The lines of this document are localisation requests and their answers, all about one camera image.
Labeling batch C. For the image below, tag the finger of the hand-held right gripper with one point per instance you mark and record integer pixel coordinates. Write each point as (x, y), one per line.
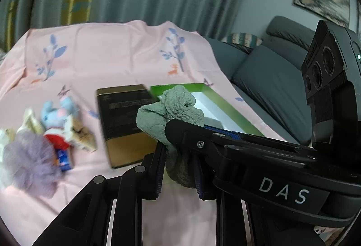
(253, 172)

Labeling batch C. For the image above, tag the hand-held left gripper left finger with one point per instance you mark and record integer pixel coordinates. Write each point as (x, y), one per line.
(159, 178)

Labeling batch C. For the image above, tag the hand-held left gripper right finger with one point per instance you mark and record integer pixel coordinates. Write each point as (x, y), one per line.
(198, 178)

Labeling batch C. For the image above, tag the grey-green textured towel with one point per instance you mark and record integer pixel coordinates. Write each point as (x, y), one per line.
(172, 110)

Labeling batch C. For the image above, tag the green box with white inside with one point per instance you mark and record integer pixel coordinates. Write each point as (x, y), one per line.
(220, 99)

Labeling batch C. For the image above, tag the small blue packet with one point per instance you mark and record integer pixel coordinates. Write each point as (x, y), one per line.
(65, 161)

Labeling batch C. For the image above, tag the gold and black tin box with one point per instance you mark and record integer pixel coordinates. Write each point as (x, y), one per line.
(124, 121)

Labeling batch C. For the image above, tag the grey sofa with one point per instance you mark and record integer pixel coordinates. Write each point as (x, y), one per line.
(268, 79)

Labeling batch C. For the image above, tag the cream small carton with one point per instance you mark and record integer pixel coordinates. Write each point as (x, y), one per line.
(81, 138)

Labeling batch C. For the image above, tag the pink patterned fabric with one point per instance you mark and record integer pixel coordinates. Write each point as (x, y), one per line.
(328, 230)

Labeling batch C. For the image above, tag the striped patterned cushion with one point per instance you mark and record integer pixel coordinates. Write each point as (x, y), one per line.
(245, 40)

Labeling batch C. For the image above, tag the red fabric piece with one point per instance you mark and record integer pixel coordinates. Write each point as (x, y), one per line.
(56, 140)

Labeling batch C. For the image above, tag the blue plush elephant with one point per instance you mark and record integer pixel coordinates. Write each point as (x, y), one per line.
(57, 113)

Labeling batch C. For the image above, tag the purple mesh bath sponge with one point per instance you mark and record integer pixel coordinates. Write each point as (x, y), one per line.
(31, 161)

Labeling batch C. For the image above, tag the cream crinkled packet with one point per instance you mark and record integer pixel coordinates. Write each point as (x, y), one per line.
(29, 121)

